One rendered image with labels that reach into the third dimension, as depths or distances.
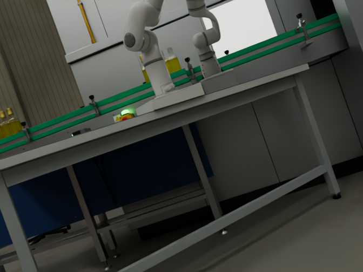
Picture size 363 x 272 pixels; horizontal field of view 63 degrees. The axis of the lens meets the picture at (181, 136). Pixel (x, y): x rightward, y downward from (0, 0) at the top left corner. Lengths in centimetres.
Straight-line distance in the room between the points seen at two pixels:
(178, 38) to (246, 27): 44
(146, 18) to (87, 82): 100
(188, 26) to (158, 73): 77
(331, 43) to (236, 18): 59
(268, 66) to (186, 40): 56
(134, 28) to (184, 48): 77
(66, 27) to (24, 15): 291
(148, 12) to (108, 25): 93
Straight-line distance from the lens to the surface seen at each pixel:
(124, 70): 211
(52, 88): 480
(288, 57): 186
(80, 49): 222
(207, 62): 163
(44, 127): 199
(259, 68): 182
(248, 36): 205
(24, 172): 121
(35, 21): 517
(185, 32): 205
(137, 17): 130
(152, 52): 137
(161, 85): 134
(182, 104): 129
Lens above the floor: 63
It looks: 1 degrees down
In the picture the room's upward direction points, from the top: 20 degrees counter-clockwise
